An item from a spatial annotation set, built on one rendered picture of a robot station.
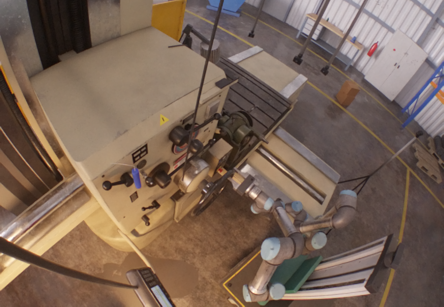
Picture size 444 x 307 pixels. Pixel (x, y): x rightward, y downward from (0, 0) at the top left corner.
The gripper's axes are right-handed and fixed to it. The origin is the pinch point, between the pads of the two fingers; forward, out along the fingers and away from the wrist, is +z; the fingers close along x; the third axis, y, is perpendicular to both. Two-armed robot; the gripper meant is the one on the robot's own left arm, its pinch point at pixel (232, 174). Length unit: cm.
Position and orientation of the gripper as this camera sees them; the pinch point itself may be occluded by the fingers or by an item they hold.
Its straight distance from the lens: 139.7
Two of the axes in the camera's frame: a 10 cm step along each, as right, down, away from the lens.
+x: -6.5, 6.3, -4.3
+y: 1.1, -4.8, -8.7
